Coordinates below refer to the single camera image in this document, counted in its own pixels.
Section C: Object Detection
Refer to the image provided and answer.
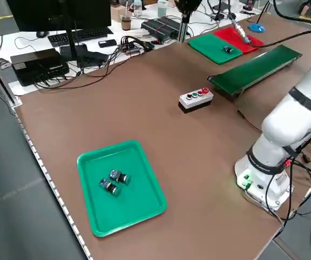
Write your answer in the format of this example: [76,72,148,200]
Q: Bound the black computer monitor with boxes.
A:
[6,0,113,32]

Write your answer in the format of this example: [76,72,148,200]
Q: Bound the aluminium frame post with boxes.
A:
[178,13,191,43]

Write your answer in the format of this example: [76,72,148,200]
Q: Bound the grey push-button control box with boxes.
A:
[178,87,214,114]

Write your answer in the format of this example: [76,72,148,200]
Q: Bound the brown paper cup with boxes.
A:
[120,14,133,30]

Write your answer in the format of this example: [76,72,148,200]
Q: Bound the large green plastic tray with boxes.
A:
[188,34,244,65]

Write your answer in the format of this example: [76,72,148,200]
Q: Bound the red plastic tray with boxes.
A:
[213,26,264,55]

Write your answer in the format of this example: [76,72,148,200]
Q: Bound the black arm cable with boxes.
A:
[252,27,311,49]

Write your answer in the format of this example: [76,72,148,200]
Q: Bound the small green plastic tray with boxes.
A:
[76,140,168,238]

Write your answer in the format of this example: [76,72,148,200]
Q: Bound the black keyboard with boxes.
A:
[48,27,115,47]

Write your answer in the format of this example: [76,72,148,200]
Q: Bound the red black conveyor cable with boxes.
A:
[233,100,264,133]

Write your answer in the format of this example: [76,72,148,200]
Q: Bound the clear plastic bottle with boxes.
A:
[133,0,143,17]
[157,0,168,17]

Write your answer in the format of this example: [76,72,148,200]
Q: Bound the black electronics box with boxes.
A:
[10,48,70,87]

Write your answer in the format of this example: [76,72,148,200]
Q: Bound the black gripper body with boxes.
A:
[230,16,252,46]

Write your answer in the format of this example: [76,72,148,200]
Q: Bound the green belt conveyor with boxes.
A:
[207,44,303,102]

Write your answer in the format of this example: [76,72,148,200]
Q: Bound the black finned power supply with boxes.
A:
[141,16,183,43]

